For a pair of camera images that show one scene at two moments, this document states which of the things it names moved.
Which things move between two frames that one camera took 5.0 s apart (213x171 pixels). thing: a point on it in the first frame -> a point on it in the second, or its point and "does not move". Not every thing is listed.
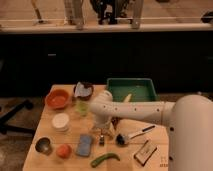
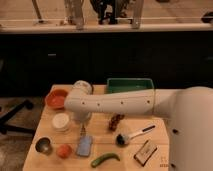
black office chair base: [3, 116] does not move
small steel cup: [44, 145] does not move
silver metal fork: [101, 140] -> [83, 130]
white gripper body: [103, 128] -> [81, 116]
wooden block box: [144, 154] does not move
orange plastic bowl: [57, 99] does not move
